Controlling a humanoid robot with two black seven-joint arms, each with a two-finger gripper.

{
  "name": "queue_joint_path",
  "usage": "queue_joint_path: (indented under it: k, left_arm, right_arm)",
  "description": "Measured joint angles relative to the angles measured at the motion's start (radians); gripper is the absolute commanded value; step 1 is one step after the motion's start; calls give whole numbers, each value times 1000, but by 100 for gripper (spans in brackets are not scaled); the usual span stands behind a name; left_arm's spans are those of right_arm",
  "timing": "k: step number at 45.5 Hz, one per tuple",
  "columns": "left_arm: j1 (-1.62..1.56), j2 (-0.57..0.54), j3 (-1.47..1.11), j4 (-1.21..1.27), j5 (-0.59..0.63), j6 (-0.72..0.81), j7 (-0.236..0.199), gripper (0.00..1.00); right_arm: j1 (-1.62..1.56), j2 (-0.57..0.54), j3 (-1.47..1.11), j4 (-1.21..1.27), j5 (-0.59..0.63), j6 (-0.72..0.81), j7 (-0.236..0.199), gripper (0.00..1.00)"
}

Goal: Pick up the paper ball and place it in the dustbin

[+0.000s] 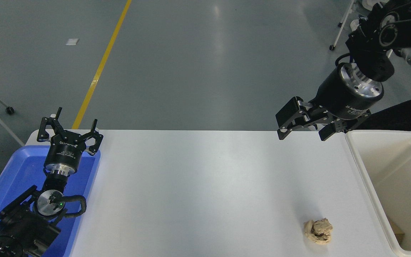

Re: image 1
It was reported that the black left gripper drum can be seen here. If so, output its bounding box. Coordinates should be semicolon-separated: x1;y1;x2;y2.
44;131;87;169

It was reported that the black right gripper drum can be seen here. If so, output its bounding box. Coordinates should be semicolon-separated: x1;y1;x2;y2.
312;65;381;121

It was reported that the tan paper ball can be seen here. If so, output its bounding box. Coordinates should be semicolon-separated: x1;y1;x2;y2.
303;218;333;245

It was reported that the blue plastic tray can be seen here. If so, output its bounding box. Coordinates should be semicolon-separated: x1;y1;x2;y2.
0;145;101;257

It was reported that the white wheeled chair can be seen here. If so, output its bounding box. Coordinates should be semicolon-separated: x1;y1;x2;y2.
330;0;393;58

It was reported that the large pale plastic bin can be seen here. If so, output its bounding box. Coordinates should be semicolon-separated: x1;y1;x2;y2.
345;130;411;257

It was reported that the brown cardboard scrap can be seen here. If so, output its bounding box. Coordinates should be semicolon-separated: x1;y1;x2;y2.
387;218;405;247

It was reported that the grey wheeled tube frame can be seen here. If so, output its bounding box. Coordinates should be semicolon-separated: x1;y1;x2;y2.
0;82;26;147

